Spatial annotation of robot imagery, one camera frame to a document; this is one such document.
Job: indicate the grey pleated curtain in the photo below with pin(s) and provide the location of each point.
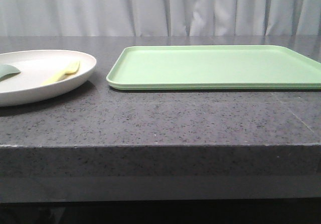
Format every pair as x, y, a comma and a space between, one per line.
159, 17

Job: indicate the beige round plate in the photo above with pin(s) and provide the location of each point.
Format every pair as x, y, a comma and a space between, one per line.
36, 66

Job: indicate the light green serving tray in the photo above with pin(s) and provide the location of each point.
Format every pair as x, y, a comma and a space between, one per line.
213, 67

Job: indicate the sage green plastic spoon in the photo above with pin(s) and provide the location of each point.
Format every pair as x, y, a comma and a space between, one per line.
8, 71

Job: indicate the yellow plastic fork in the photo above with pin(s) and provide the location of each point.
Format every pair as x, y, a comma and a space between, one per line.
71, 68

